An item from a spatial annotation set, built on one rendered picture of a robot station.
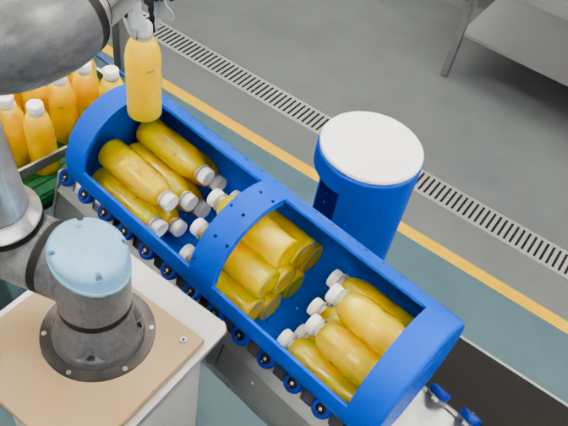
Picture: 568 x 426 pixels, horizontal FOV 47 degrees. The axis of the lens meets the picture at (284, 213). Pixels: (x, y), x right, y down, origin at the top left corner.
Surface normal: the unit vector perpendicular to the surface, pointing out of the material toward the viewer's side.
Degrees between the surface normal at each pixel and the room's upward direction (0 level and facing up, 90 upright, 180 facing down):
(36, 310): 1
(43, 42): 69
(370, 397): 61
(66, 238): 8
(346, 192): 90
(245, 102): 0
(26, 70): 92
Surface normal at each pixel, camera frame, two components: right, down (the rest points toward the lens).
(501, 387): 0.14, -0.66
